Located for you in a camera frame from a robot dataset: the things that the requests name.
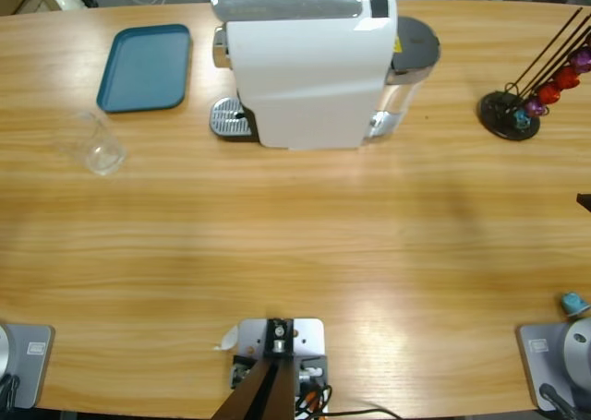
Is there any white capsule coffee machine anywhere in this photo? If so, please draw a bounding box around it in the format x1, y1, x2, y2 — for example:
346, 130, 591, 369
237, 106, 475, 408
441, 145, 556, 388
210, 0, 399, 152

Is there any clear glass cup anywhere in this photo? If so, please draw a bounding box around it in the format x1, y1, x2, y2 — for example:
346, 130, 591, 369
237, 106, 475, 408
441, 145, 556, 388
54, 110, 128, 177

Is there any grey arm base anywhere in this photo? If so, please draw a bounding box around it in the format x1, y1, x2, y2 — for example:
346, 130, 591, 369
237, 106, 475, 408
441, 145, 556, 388
0, 322, 55, 410
515, 317, 591, 412

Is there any purple coffee capsule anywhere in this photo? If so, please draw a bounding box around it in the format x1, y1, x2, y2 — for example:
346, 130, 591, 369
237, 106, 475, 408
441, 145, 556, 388
570, 46, 591, 74
525, 97, 549, 118

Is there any red coffee capsule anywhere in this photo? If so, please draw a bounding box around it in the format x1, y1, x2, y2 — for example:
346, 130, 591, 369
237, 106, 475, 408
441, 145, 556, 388
537, 82, 562, 106
553, 66, 581, 90

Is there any black capsule stand with rods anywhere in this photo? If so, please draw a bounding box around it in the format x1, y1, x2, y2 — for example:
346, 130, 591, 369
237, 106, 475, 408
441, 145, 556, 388
478, 6, 591, 142

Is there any clear water tank dark lid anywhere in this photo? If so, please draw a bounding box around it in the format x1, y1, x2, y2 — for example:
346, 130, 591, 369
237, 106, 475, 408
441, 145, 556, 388
362, 16, 442, 142

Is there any white paper tag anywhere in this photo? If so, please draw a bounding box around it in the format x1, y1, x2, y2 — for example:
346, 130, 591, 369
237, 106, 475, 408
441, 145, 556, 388
211, 325, 240, 352

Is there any teal plastic tray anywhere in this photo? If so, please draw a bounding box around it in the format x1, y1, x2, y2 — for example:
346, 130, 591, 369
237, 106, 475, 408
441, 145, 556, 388
95, 23, 193, 115

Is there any black base cable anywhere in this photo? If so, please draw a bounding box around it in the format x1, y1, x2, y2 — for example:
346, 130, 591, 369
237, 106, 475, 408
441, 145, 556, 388
0, 373, 20, 410
538, 382, 578, 420

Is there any white mount block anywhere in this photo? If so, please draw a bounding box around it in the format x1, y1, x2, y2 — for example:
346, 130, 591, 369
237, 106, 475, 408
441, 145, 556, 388
230, 317, 330, 416

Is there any black mount cable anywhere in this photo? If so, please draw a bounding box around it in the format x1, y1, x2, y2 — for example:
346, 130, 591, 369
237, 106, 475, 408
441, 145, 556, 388
294, 383, 403, 420

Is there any dark brown mount post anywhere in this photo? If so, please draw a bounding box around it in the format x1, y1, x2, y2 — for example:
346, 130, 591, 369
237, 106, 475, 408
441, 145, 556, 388
212, 318, 296, 420

